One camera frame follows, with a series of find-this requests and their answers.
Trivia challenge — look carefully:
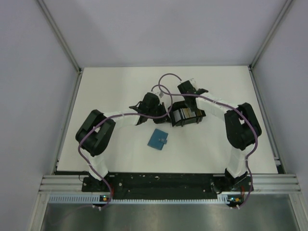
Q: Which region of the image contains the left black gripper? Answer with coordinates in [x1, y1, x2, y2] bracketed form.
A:
[148, 102, 172, 124]

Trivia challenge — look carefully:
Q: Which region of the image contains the gold credit card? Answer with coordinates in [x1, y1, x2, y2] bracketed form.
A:
[188, 108, 196, 117]

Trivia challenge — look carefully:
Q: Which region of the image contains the black card tray box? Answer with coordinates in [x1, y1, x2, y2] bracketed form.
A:
[168, 101, 206, 127]

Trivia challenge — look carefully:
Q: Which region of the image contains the blue leather card holder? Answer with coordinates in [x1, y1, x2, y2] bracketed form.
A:
[147, 128, 168, 151]

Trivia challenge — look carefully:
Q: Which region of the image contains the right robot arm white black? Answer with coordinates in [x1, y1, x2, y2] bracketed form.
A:
[178, 79, 262, 191]

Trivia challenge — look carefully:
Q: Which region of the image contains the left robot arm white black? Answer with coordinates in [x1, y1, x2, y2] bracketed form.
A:
[75, 91, 171, 191]

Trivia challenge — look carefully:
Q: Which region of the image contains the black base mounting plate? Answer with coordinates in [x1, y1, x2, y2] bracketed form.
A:
[81, 172, 251, 200]

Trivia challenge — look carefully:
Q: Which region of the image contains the right aluminium frame post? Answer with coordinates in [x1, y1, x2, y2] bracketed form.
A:
[249, 0, 295, 71]

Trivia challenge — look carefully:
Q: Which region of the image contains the aluminium frame post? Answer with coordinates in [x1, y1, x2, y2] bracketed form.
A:
[35, 0, 82, 73]
[249, 0, 295, 71]

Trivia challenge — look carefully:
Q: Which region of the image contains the left aluminium frame post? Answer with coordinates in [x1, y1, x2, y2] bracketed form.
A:
[35, 0, 82, 73]

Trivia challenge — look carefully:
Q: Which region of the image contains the white slotted cable duct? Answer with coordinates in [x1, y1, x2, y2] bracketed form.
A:
[48, 194, 230, 205]

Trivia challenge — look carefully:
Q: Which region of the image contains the aluminium front rail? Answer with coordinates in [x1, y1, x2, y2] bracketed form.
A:
[39, 173, 301, 193]

